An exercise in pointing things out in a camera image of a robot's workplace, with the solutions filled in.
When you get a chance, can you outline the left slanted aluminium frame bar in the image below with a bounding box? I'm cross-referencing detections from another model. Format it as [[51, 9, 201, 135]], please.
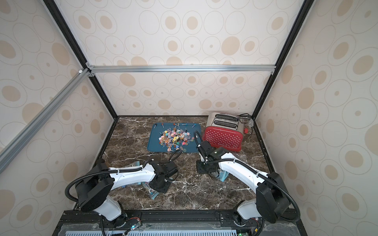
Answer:
[[1, 68, 89, 172]]

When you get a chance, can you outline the poured candy pile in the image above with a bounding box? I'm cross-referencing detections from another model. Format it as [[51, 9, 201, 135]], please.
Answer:
[[153, 123, 198, 152]]

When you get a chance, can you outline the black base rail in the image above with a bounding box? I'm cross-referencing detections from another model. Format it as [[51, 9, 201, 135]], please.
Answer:
[[53, 210, 307, 236]]

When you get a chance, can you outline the candy ziploc bag front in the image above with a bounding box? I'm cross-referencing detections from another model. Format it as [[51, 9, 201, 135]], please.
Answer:
[[141, 182, 159, 200]]

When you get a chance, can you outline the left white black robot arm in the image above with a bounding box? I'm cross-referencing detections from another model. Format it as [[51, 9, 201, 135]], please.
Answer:
[[65, 160, 178, 222]]

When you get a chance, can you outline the horizontal aluminium frame bar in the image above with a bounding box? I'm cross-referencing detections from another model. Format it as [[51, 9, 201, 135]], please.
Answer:
[[89, 65, 276, 73]]

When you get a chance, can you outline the toaster black power cable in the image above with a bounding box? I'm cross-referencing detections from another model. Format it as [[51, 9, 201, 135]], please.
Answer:
[[238, 113, 255, 137]]

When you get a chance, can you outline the teal plastic tray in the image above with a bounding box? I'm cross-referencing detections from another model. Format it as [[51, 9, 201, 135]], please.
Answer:
[[147, 122, 202, 153]]

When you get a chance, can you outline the red silver toaster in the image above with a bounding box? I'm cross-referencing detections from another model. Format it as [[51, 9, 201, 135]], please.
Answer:
[[203, 113, 244, 152]]

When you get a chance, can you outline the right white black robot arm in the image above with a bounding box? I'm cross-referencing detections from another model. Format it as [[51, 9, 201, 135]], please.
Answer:
[[196, 141, 301, 225]]

